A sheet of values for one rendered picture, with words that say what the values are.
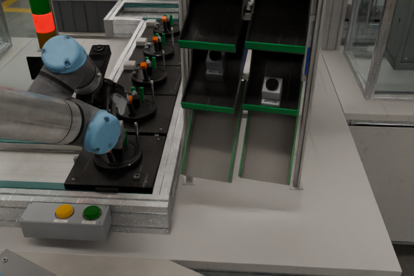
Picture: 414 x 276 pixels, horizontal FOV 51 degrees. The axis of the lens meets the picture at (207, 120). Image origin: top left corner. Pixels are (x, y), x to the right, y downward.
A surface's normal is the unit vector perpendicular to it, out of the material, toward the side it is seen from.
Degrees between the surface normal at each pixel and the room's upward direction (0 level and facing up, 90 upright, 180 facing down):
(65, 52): 41
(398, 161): 90
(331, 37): 90
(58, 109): 57
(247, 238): 0
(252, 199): 0
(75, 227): 90
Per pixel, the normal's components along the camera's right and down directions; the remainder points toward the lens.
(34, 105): 0.83, -0.40
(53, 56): -0.05, -0.27
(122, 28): -0.07, 0.55
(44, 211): 0.00, -0.84
